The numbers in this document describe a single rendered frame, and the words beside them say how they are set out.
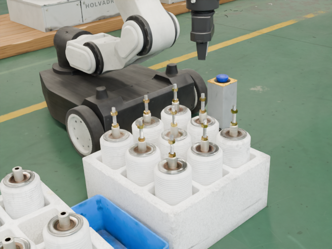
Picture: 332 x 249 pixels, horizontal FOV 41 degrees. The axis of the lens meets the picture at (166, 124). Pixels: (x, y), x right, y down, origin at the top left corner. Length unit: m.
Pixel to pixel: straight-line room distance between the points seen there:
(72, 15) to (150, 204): 2.32
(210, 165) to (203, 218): 0.14
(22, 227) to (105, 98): 0.66
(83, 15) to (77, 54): 1.46
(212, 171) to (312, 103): 1.04
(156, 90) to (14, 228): 0.85
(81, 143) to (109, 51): 0.37
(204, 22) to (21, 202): 0.64
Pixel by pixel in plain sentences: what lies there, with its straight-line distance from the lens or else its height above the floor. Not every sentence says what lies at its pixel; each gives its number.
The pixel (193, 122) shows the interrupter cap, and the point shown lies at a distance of 1.34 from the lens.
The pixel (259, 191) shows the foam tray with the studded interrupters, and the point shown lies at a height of 0.08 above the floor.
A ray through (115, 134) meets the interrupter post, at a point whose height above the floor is 0.26.
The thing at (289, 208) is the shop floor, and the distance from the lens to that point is 1.43.
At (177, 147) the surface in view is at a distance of 1.24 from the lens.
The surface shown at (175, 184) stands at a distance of 1.10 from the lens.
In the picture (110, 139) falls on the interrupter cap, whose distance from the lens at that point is 1.27.
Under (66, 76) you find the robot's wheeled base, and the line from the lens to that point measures 2.04.
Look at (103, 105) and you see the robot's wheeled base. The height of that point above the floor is 0.20.
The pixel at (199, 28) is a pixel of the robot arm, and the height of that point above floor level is 0.54.
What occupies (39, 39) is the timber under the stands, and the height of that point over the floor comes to 0.07.
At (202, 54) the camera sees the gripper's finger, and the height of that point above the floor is 0.47.
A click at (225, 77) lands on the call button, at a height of 0.33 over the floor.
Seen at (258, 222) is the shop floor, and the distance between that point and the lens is 1.36.
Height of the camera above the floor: 0.85
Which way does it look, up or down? 27 degrees down
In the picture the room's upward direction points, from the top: 3 degrees counter-clockwise
